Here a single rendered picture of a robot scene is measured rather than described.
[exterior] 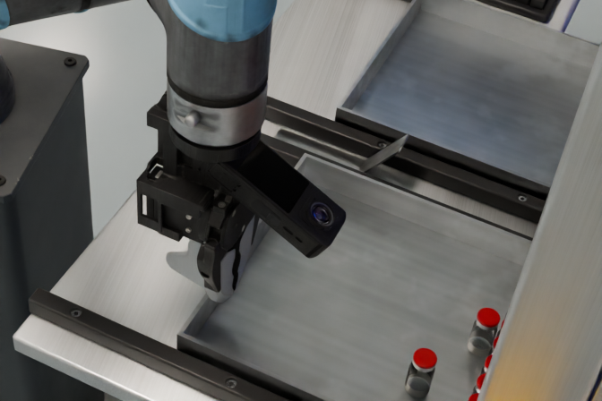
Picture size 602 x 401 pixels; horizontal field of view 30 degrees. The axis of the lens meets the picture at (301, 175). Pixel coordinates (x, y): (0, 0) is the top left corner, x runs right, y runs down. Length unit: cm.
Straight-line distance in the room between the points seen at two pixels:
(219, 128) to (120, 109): 173
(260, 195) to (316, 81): 43
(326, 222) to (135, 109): 169
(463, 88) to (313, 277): 34
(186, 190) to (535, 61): 59
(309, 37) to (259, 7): 58
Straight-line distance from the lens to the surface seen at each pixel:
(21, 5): 82
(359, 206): 114
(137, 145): 246
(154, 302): 105
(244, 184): 87
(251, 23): 77
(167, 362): 98
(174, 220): 92
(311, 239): 87
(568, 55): 138
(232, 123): 82
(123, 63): 267
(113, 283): 106
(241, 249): 97
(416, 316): 106
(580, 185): 60
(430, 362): 97
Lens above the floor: 170
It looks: 45 degrees down
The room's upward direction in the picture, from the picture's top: 7 degrees clockwise
